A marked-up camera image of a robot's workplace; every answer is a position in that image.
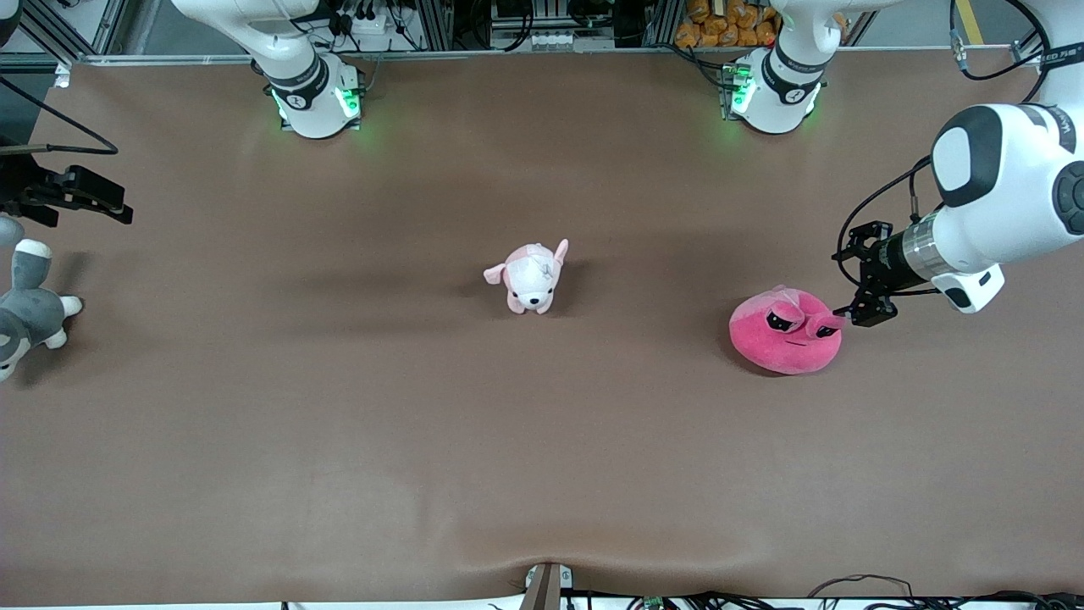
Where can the aluminium frame rail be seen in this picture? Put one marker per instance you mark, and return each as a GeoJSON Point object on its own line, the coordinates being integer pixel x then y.
{"type": "Point", "coordinates": [508, 52]}

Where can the grey white plush husky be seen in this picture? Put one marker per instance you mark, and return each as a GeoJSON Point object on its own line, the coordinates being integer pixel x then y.
{"type": "Point", "coordinates": [30, 309]}

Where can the round pink plush toy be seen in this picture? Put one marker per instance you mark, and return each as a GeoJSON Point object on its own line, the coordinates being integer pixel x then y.
{"type": "Point", "coordinates": [783, 347]}

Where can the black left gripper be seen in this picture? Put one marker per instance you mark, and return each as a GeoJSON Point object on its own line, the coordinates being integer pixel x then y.
{"type": "Point", "coordinates": [887, 264]}

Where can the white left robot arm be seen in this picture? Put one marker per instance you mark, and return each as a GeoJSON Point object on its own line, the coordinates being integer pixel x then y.
{"type": "Point", "coordinates": [1008, 186]}

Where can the light pink plush dog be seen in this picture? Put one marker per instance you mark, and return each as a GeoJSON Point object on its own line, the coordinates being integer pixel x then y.
{"type": "Point", "coordinates": [529, 275]}

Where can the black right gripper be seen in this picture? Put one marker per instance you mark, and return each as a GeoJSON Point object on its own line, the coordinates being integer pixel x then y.
{"type": "Point", "coordinates": [19, 188]}

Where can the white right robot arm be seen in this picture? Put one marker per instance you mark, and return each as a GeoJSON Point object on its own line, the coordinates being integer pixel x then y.
{"type": "Point", "coordinates": [305, 102]}

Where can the white connector block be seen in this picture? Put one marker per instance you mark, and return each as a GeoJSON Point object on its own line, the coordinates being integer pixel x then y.
{"type": "Point", "coordinates": [555, 40]}

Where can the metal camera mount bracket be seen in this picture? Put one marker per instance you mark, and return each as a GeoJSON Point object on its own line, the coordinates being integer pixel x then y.
{"type": "Point", "coordinates": [546, 589]}

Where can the white power strip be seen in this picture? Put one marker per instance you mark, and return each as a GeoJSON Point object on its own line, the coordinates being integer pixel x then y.
{"type": "Point", "coordinates": [373, 34]}

